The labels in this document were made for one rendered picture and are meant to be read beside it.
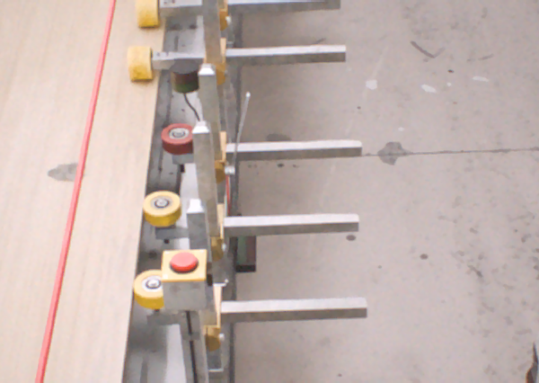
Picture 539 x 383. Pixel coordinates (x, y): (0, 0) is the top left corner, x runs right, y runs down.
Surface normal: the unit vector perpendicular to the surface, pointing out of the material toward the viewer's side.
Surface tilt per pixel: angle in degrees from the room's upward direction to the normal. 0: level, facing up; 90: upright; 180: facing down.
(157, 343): 0
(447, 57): 0
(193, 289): 90
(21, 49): 0
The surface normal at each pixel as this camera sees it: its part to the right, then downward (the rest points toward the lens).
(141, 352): -0.04, -0.78
